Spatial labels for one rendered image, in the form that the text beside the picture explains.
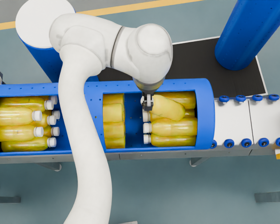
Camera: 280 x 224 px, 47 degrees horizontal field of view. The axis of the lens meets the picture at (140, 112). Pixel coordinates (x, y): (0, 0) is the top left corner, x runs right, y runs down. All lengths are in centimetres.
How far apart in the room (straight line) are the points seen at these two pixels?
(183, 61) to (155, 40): 175
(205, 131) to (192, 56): 133
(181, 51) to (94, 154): 192
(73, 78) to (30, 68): 200
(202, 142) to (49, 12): 91
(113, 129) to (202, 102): 35
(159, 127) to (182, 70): 121
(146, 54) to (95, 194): 30
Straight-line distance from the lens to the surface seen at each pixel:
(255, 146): 152
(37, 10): 162
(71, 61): 72
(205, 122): 117
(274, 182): 252
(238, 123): 151
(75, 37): 73
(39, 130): 129
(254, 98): 152
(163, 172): 235
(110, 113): 119
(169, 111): 114
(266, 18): 188
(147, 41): 68
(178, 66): 240
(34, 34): 156
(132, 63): 71
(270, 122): 156
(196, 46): 249
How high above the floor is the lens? 233
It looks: 74 degrees down
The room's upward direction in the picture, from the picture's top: straight up
